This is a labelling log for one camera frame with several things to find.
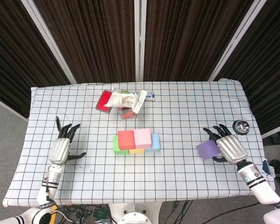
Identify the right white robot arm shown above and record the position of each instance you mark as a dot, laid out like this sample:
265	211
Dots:
263	186

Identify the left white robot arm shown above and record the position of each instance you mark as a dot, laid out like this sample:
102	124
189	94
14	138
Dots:
37	200

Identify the dark brown partition panel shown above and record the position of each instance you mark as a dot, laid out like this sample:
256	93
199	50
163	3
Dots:
266	70
189	35
84	35
14	58

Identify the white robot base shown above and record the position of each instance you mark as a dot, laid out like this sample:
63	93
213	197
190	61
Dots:
135	217

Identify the light blue foam cube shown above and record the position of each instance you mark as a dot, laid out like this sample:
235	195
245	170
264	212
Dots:
155	142

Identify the small metal bowl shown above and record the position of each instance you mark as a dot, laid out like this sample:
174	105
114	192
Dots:
241	127

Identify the crumpled white snack bag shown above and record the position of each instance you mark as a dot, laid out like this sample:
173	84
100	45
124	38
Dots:
121	100

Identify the clear box red pieces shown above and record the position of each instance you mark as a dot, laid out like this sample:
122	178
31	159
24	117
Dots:
127	114

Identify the blue white wrapped packet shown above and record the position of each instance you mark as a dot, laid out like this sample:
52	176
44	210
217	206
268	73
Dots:
151	95

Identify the green foam cube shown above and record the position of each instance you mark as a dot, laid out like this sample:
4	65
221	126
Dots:
117	150

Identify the pink foam cube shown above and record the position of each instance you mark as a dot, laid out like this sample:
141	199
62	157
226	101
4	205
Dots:
142	138

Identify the red ink pad case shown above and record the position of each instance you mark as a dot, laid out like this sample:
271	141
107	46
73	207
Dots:
102	101

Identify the yellow foam cube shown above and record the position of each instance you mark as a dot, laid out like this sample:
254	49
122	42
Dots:
137	151

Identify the green circuit board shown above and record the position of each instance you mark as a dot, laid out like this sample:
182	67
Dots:
99	212

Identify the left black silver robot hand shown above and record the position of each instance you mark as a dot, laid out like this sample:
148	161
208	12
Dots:
59	150

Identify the purple foam cube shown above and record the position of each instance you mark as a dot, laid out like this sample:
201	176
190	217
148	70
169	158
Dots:
207	150

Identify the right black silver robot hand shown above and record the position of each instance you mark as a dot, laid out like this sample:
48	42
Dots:
231	148

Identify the red foam cube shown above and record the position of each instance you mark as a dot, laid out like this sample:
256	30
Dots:
126	139

